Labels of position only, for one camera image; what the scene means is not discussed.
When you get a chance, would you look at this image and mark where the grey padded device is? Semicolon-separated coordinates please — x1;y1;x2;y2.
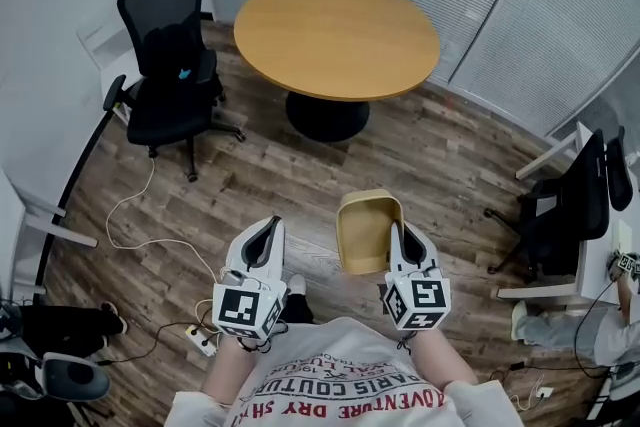
41;351;112;405

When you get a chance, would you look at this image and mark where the person's black trouser leg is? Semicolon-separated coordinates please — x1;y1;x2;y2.
284;290;316;325

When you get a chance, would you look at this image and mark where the black floor cable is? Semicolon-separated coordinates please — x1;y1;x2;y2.
96;318;202;367

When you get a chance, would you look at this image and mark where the round wooden table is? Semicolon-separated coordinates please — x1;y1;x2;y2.
233;0;442;144

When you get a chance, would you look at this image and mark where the person's left forearm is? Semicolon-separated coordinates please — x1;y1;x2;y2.
199;333;274;409

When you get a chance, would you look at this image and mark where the beige plastic container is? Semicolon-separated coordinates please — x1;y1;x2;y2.
335;188;406;277

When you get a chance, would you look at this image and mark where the white floor cable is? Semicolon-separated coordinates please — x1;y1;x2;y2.
105;153;222;284

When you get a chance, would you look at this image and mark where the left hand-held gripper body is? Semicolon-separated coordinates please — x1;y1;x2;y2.
211;259;291;343

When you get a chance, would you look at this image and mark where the black mesh office chair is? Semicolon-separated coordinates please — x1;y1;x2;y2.
102;0;247;184
483;124;635;287

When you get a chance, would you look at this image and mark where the black power adapter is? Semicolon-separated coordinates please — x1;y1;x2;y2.
491;361;527;382

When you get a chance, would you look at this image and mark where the person's white printed shirt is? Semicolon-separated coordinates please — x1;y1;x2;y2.
169;316;527;427

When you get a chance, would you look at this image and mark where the person's right forearm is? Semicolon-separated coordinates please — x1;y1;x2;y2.
399;327;480;392

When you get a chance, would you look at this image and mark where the white power strip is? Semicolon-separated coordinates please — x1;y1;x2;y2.
185;323;221;358

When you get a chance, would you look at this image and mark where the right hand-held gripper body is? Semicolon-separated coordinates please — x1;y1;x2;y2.
381;262;452;332

